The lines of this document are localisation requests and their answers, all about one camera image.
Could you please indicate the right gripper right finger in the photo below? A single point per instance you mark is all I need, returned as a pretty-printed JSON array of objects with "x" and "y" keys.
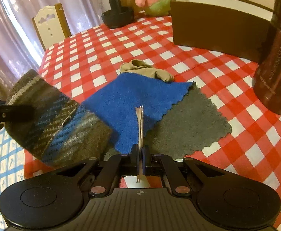
[{"x": 163, "y": 165}]

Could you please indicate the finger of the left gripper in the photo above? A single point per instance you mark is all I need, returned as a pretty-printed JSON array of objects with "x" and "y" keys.
[{"x": 16, "y": 113}]

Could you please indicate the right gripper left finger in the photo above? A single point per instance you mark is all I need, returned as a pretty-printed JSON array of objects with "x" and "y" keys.
[{"x": 113, "y": 169}]

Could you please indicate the grey microfiber cloth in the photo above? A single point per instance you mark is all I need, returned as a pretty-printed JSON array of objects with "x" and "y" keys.
[{"x": 189, "y": 126}]

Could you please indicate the striped knitted sock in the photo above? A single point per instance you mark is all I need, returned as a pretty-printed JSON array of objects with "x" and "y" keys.
[{"x": 62, "y": 131}]

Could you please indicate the blue microfiber cloth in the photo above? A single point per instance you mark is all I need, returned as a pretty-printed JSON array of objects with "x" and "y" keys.
[{"x": 115, "y": 104}]

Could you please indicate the beige sock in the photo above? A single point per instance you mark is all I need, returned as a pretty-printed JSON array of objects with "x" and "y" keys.
[{"x": 140, "y": 67}]

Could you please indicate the blue white checkered fabric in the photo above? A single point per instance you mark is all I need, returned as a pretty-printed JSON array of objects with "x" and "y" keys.
[{"x": 12, "y": 159}]

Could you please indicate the purple sheer curtain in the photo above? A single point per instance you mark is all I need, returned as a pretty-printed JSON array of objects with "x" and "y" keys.
[{"x": 20, "y": 48}]

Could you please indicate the white wooden chair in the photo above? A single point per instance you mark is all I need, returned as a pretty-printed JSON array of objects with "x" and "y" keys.
[{"x": 51, "y": 25}]

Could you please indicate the red white checkered tablecloth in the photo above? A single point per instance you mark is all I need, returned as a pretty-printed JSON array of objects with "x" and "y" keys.
[{"x": 84, "y": 63}]

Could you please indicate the dark brown cylindrical canister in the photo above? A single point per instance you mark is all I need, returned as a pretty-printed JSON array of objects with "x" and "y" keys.
[{"x": 267, "y": 78}]

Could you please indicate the black glass jar grinder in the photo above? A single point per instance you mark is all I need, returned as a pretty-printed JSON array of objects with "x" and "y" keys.
[{"x": 116, "y": 13}]

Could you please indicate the brown open storage box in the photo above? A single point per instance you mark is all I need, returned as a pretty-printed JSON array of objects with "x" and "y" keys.
[{"x": 234, "y": 27}]

